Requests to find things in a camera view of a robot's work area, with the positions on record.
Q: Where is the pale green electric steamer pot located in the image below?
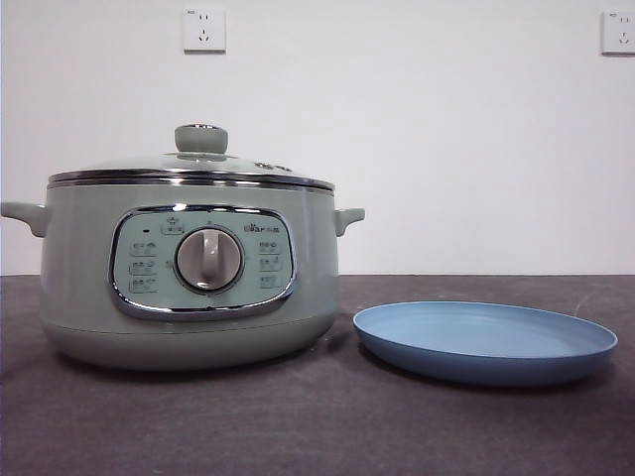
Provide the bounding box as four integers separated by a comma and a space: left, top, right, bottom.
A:
0, 171, 367, 372

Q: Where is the white wall socket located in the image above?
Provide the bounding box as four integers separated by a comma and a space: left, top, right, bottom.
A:
600, 9, 635, 57
183, 7, 227, 55

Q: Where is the glass lid with green knob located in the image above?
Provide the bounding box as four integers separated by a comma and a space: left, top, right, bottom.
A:
48, 123, 334, 192

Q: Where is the blue round plate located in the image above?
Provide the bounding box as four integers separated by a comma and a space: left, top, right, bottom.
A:
352, 299, 620, 388

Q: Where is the grey round control dial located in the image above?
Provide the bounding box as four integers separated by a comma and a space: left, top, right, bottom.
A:
176, 226, 246, 292

